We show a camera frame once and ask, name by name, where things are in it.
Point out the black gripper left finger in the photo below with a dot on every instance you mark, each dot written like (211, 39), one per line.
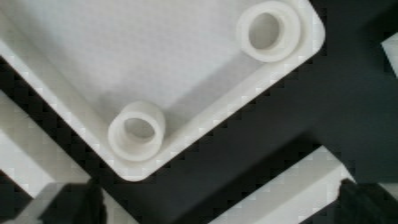
(74, 205)

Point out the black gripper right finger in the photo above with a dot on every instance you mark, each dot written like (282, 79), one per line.
(366, 204)

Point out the white desk tabletop tray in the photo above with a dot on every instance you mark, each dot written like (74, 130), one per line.
(186, 53)

